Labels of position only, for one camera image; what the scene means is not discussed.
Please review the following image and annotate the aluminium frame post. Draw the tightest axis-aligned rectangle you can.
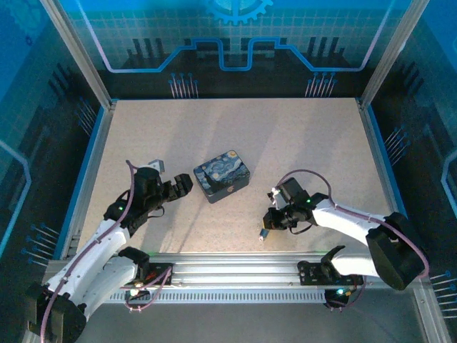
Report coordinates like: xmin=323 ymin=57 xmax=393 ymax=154
xmin=38 ymin=0 xmax=117 ymax=109
xmin=358 ymin=0 xmax=430 ymax=109

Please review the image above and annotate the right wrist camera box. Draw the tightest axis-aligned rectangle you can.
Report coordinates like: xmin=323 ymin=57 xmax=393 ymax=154
xmin=267 ymin=185 xmax=287 ymax=210

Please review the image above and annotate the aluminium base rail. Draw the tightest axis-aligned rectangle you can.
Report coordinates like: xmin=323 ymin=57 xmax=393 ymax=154
xmin=44 ymin=251 xmax=428 ymax=289

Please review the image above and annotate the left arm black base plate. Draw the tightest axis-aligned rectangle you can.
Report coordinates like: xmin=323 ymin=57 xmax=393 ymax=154
xmin=135 ymin=262 xmax=175 ymax=287

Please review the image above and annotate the aluminium table side rail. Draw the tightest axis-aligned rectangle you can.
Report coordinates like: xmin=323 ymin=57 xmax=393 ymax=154
xmin=356 ymin=98 xmax=416 ymax=260
xmin=59 ymin=101 xmax=117 ymax=260

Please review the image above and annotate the slotted grey cable duct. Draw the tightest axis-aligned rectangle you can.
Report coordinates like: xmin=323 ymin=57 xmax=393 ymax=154
xmin=106 ymin=290 xmax=331 ymax=305

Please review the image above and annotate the starry night tin box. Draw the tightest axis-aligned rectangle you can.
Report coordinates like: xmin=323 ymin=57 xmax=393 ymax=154
xmin=193 ymin=149 xmax=251 ymax=204

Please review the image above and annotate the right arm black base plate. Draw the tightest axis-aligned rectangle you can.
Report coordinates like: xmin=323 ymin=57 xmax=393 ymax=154
xmin=296 ymin=259 xmax=365 ymax=287

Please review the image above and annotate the blue printed back panel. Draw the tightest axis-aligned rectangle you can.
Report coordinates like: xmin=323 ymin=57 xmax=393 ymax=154
xmin=56 ymin=0 xmax=411 ymax=74

